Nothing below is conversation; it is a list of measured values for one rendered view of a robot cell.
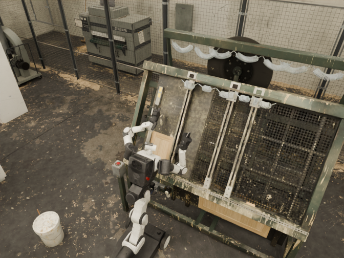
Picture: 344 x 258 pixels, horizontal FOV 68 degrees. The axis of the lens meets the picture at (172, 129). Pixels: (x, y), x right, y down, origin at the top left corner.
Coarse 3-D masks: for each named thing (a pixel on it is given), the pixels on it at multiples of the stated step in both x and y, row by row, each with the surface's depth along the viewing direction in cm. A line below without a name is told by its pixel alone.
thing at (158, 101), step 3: (159, 87) 303; (162, 87) 301; (162, 90) 302; (162, 93) 305; (156, 99) 305; (159, 99) 304; (156, 102) 306; (159, 102) 305; (159, 105) 307; (150, 132) 311; (147, 135) 313; (150, 135) 311; (147, 138) 313; (150, 138) 313; (147, 141) 313
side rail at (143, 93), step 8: (144, 72) 309; (152, 72) 316; (144, 80) 310; (144, 88) 311; (144, 96) 317; (136, 104) 316; (144, 104) 323; (136, 112) 317; (136, 120) 318; (136, 136) 329
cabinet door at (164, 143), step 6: (156, 132) 310; (156, 138) 311; (162, 138) 307; (168, 138) 304; (156, 144) 311; (162, 144) 308; (168, 144) 304; (156, 150) 312; (162, 150) 308; (168, 150) 304; (162, 156) 309; (168, 156) 305
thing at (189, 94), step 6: (192, 72) 278; (186, 84) 269; (192, 90) 286; (186, 96) 286; (186, 102) 290; (186, 108) 286; (180, 114) 290; (186, 114) 291; (180, 120) 291; (180, 126) 291; (180, 132) 291; (174, 138) 295; (180, 138) 297; (174, 144) 297; (174, 150) 296; (174, 156) 297; (174, 162) 304
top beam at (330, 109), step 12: (144, 60) 302; (168, 72) 290; (180, 72) 284; (228, 84) 263; (276, 96) 244; (288, 96) 240; (300, 108) 244; (312, 108) 232; (324, 108) 229; (336, 108) 225
